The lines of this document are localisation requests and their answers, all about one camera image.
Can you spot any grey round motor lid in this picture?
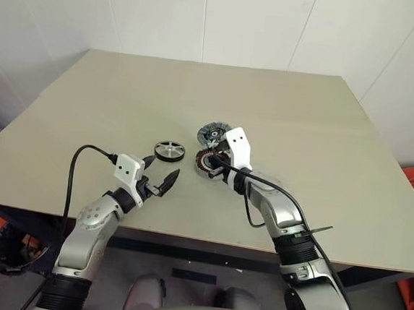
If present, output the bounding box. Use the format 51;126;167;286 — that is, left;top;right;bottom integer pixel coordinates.
195;121;232;151

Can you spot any silver spoked rotor black rim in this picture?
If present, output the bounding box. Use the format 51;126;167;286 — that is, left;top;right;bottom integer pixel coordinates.
153;139;186;164

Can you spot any motor housing with copper coils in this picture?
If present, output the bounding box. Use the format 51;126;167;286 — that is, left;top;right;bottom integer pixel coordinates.
193;149;232;181

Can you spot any silver wrist camera with cable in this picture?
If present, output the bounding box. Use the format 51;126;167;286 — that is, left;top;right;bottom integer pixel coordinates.
219;126;257;192

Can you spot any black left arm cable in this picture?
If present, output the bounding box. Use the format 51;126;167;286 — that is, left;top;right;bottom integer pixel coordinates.
19;139;120;310

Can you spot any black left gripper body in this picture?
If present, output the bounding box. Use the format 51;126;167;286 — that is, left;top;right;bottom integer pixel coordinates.
134;176;163;205

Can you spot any grey rounded shell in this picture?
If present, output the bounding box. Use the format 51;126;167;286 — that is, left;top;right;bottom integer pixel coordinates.
213;285;265;310
122;270;167;310

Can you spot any black table frame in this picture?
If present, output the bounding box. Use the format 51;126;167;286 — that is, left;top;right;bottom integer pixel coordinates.
0;202;414;299

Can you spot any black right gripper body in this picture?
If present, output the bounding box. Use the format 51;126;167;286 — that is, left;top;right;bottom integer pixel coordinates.
210;140;236;185

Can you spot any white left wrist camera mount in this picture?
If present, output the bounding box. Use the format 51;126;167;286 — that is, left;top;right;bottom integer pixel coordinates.
111;153;148;207

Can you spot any black round basket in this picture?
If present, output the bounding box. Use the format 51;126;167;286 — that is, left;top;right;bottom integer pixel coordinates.
0;222;53;280

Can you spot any black cable tie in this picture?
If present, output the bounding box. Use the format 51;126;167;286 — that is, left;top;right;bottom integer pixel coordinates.
303;223;334;238

